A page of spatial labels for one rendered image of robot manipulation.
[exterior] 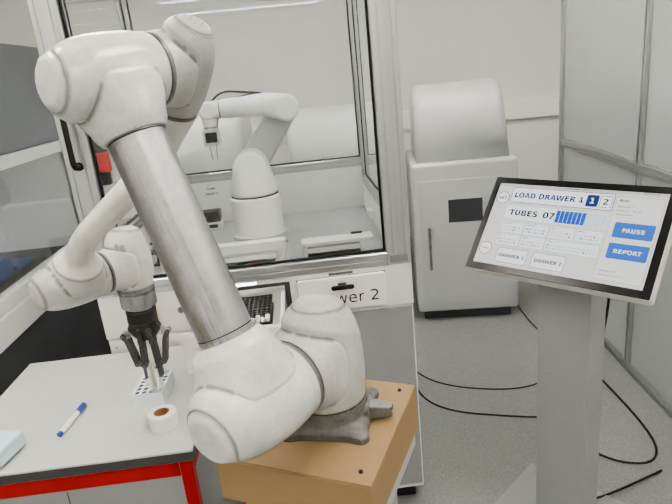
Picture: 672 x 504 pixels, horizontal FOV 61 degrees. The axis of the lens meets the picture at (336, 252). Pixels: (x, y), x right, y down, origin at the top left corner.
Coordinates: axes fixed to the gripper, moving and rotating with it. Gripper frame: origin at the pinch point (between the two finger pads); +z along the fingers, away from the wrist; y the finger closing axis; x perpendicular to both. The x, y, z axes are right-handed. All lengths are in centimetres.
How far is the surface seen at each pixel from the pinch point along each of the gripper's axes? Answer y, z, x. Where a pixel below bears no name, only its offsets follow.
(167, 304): 4.5, -6.2, -36.5
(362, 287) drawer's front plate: -59, -5, -37
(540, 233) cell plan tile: -110, -23, -18
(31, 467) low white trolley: 24.2, 7.7, 23.0
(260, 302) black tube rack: -26.4, -6.1, -30.1
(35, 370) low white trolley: 47, 8, -27
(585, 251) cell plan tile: -118, -20, -6
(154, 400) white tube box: 1.0, 6.2, 1.5
